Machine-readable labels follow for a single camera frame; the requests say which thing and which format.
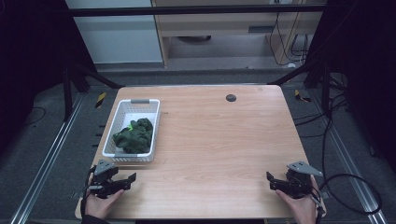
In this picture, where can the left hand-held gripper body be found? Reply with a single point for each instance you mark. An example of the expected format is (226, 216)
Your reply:
(104, 183)

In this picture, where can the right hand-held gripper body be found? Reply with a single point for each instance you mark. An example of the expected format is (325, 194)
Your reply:
(298, 183)

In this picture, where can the person's left hand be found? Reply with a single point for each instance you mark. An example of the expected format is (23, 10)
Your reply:
(101, 205)

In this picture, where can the person's right hand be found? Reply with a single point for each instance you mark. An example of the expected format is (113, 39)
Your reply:
(300, 208)

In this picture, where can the dark green cloth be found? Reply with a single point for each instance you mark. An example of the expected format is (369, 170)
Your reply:
(135, 138)

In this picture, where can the white plastic basket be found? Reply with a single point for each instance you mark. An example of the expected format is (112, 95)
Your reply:
(124, 112)

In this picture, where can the yellow black striped tape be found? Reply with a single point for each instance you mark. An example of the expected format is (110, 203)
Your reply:
(100, 100)
(300, 96)

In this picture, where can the dark round table grommet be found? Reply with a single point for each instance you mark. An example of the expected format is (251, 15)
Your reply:
(231, 98)

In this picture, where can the black metal stand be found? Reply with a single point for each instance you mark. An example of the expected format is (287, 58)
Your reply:
(67, 93)
(325, 90)

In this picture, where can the black curtain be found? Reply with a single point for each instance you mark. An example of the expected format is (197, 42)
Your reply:
(31, 62)
(364, 77)

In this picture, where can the white cabinet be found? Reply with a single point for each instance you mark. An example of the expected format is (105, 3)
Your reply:
(118, 37)

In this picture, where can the light wooden cabinet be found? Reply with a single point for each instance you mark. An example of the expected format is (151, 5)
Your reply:
(218, 26)

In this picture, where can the black horizontal metal bar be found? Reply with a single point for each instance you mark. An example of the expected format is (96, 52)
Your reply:
(186, 10)

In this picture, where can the aluminium floor rail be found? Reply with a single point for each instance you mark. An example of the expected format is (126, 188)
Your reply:
(345, 155)
(43, 165)

